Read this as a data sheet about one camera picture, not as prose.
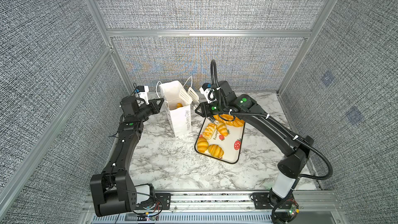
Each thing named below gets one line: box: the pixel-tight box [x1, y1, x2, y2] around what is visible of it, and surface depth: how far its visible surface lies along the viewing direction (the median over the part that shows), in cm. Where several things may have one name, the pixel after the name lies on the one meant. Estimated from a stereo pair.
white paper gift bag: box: [159, 80, 192, 138], surface depth 85 cm
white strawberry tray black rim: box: [194, 117, 246, 165], surface depth 94 cm
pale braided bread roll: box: [203, 122, 217, 140], surface depth 96 cm
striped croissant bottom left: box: [196, 136, 209, 153], surface depth 91 cm
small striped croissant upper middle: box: [216, 123, 229, 137], surface depth 98 cm
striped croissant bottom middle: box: [207, 144, 225, 159], surface depth 88 cm
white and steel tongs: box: [178, 87, 201, 110], surface depth 77 cm
